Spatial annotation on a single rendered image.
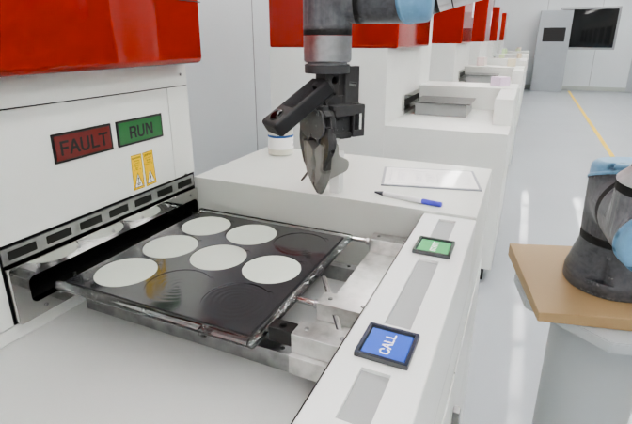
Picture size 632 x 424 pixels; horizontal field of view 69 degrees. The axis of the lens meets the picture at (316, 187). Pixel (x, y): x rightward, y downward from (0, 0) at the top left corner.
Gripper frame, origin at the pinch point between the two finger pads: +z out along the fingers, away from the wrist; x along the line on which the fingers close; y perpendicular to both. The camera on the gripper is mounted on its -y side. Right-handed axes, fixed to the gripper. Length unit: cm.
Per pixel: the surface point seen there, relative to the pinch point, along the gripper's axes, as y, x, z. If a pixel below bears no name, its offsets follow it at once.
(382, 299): -5.5, -24.4, 7.1
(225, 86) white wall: 95, 287, 11
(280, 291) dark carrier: -10.8, -7.2, 13.0
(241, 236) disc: -7.8, 15.3, 13.0
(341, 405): -19.7, -35.9, 7.2
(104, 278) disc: -33.1, 11.5, 13.0
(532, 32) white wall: 1097, 704, -38
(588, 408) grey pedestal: 39, -31, 41
